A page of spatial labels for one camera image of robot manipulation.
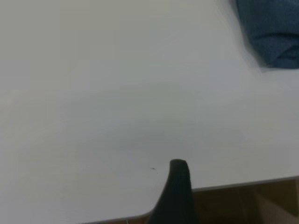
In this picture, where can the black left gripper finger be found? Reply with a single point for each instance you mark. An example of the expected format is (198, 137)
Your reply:
(177, 198)

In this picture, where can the blue denim shorts basketball print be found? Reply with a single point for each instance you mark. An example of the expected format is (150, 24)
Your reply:
(271, 30)

